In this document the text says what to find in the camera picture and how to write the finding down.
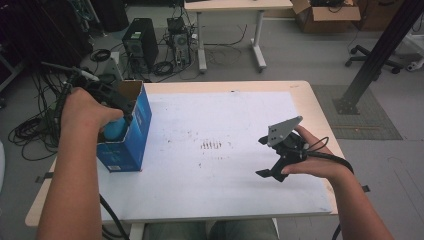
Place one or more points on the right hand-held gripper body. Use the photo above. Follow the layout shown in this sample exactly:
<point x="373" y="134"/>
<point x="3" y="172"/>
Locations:
<point x="286" y="143"/>

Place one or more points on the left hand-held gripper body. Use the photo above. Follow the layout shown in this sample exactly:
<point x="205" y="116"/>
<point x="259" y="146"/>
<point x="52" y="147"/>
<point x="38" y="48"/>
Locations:
<point x="106" y="91"/>

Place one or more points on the light blue round cup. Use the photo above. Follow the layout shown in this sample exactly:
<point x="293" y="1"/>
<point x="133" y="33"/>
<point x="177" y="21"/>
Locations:
<point x="115" y="130"/>

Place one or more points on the blue cardboard box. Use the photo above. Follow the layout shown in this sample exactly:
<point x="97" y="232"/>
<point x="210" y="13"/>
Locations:
<point x="130" y="150"/>

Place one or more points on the person's left hand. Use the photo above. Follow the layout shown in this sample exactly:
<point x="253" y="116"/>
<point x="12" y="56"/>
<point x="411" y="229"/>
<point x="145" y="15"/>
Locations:
<point x="85" y="113"/>

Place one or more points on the person's right hand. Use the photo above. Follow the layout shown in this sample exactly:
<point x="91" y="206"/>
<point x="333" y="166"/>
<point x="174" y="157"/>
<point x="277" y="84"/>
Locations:
<point x="316" y="166"/>

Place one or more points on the grey power supply unit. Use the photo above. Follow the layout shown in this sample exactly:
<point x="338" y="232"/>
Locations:
<point x="113" y="66"/>

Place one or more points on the white table mat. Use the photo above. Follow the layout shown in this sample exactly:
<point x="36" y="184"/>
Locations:
<point x="216" y="186"/>

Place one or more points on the large black computer tower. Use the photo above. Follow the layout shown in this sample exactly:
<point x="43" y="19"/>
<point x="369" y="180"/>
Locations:
<point x="140" y="43"/>

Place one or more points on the black bin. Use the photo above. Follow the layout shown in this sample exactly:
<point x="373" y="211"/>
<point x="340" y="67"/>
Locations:
<point x="110" y="15"/>

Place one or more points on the grey floor mat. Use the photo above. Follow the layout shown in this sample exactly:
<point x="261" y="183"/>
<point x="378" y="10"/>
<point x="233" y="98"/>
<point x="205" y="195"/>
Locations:
<point x="366" y="130"/>

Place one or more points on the short black tape strip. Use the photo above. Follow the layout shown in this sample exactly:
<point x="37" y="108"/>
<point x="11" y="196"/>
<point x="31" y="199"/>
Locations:
<point x="365" y="188"/>

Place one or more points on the small open computer case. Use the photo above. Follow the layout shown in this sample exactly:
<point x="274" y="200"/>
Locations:
<point x="180" y="40"/>

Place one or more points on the white table leg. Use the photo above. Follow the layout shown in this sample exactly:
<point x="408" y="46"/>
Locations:
<point x="136" y="232"/>

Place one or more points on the black office chair base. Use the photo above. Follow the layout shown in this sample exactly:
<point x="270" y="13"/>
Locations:
<point x="363" y="55"/>

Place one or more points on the open brown cardboard box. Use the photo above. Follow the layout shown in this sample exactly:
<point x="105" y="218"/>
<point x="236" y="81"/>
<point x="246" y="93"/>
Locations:
<point x="326" y="16"/>

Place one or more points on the white-legged wooden desk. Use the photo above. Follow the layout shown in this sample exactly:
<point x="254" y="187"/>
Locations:
<point x="233" y="6"/>

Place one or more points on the small white device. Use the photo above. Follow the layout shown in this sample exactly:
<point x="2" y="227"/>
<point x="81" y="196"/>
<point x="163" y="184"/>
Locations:
<point x="415" y="65"/>

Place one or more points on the large brown cardboard box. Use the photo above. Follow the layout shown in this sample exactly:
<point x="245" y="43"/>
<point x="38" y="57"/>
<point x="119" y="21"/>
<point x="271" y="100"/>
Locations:
<point x="376" y="13"/>

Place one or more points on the black metal stand post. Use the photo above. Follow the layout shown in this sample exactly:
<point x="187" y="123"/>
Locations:
<point x="376" y="53"/>

